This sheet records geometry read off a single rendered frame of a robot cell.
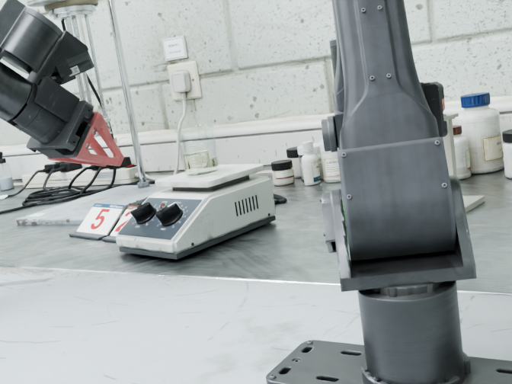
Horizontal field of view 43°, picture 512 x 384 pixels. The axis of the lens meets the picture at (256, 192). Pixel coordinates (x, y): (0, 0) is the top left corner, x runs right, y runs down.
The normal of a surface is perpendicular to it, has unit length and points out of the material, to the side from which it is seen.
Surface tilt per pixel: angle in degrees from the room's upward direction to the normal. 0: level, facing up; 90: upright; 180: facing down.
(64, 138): 50
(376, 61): 64
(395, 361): 90
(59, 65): 90
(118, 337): 0
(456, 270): 90
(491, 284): 0
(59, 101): 90
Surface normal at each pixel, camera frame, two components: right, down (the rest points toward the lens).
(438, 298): 0.45, 0.10
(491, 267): -0.14, -0.97
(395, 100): -0.17, -0.25
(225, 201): 0.73, 0.02
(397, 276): -0.11, 0.20
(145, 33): -0.52, 0.23
